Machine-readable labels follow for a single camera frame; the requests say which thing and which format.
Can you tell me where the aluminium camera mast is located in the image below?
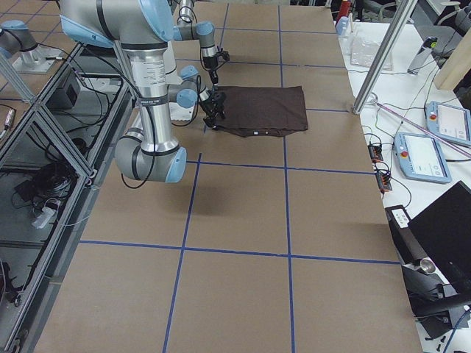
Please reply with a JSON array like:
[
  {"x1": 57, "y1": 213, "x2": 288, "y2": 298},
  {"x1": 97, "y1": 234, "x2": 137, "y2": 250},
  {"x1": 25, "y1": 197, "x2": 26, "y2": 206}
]
[{"x1": 352, "y1": 0, "x2": 418, "y2": 115}]

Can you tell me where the clear plastic bag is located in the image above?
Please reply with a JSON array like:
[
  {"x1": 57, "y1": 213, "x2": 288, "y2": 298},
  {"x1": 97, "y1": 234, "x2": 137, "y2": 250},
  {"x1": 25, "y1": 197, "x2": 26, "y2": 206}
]
[{"x1": 350, "y1": 37, "x2": 381, "y2": 68}]

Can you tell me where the aluminium frame rack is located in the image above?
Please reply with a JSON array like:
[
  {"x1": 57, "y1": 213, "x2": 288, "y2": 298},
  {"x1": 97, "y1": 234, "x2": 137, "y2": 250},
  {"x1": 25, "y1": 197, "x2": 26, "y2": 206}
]
[{"x1": 1, "y1": 47, "x2": 131, "y2": 352}]

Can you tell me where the black monitor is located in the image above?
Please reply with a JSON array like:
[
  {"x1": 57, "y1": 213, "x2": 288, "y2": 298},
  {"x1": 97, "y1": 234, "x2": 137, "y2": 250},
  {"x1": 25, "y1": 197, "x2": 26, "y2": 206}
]
[{"x1": 386, "y1": 181, "x2": 470, "y2": 338}]

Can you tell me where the teach pendant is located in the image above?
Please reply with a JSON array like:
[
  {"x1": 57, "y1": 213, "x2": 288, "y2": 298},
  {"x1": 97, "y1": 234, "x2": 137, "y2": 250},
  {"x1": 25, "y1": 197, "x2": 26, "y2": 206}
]
[
  {"x1": 425, "y1": 101, "x2": 470, "y2": 147},
  {"x1": 394, "y1": 132, "x2": 452, "y2": 184}
]

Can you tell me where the black power strip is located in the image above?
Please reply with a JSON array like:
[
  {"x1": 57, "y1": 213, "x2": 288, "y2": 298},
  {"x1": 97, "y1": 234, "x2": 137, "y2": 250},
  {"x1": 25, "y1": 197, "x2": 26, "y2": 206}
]
[{"x1": 367, "y1": 143, "x2": 392, "y2": 194}]

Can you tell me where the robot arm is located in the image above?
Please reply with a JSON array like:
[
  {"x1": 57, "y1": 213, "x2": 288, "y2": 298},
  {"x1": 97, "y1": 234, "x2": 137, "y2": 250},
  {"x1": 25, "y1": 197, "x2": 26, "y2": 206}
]
[
  {"x1": 171, "y1": 1, "x2": 230, "y2": 90},
  {"x1": 60, "y1": 1, "x2": 229, "y2": 183}
]

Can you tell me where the red cylinder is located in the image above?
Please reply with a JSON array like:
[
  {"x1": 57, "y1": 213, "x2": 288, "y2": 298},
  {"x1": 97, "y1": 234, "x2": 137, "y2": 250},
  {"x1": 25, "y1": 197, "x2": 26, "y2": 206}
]
[{"x1": 339, "y1": 0, "x2": 351, "y2": 18}]

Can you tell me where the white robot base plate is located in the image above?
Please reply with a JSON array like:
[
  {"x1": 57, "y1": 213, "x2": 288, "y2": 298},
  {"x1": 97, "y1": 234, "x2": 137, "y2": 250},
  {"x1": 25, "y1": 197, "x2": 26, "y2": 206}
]
[{"x1": 169, "y1": 103, "x2": 194, "y2": 124}]

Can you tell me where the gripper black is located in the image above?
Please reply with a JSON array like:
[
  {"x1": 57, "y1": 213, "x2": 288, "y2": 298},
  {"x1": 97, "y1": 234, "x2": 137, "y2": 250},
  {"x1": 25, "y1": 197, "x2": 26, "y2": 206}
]
[
  {"x1": 202, "y1": 46, "x2": 230, "y2": 83},
  {"x1": 201, "y1": 82, "x2": 226, "y2": 128}
]

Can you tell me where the near teach pendant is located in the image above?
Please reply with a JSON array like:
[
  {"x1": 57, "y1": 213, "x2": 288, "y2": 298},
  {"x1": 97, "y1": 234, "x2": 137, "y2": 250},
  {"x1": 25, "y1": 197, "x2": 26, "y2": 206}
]
[{"x1": 394, "y1": 132, "x2": 452, "y2": 184}]

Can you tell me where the far teach pendant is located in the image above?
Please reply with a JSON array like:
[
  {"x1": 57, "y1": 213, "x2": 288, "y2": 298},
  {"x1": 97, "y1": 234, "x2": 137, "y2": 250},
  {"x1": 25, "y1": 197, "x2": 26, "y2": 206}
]
[{"x1": 425, "y1": 101, "x2": 470, "y2": 147}]

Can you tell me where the dark brown t-shirt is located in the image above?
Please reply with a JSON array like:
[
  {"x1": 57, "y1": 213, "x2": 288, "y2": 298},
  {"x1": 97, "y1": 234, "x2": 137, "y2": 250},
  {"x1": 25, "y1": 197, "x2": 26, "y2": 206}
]
[{"x1": 213, "y1": 86, "x2": 308, "y2": 137}]

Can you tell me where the third robot arm grey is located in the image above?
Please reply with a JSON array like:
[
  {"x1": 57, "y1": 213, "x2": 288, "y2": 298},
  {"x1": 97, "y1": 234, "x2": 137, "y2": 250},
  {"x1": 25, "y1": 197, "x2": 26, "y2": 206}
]
[{"x1": 1, "y1": 20, "x2": 63, "y2": 74}]

